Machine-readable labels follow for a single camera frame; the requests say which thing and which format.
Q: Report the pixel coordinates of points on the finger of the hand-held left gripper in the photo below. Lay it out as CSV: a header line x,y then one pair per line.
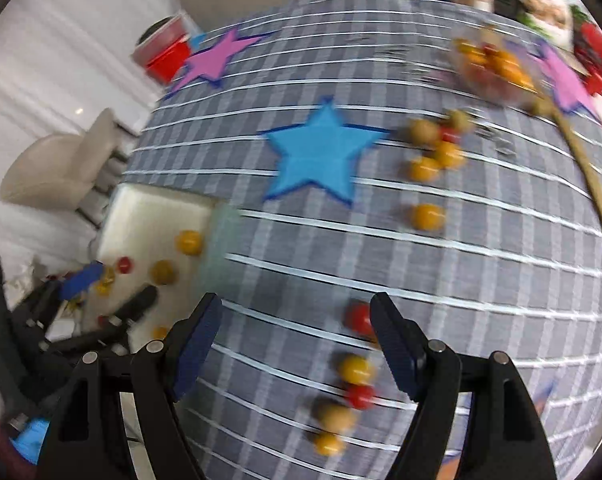
x,y
136,305
83,280

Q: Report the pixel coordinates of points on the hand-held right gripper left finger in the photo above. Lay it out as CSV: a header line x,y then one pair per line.
x,y
196,345

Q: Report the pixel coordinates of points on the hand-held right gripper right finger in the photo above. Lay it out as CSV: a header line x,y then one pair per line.
x,y
396,345

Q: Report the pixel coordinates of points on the white rectangular tray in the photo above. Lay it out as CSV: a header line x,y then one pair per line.
x,y
146,220

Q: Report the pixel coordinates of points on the beige chair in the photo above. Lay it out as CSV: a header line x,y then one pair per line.
x,y
56,170

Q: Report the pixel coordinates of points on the grey checked tablecloth with stars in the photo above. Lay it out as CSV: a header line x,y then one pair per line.
x,y
306,260

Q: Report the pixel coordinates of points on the red plastic bin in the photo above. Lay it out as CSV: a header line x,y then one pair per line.
x,y
168,57

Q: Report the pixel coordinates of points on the long curved wooden stick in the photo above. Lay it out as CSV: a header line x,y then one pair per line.
x,y
588,170

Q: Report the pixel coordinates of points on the clear plastic bowl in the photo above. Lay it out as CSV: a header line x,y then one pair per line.
x,y
463,77

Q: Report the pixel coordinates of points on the heap of mixed cherry tomatoes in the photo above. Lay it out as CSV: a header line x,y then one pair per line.
x,y
501,65

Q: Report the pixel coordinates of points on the red plastic stool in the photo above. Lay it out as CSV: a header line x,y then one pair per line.
x,y
601,85

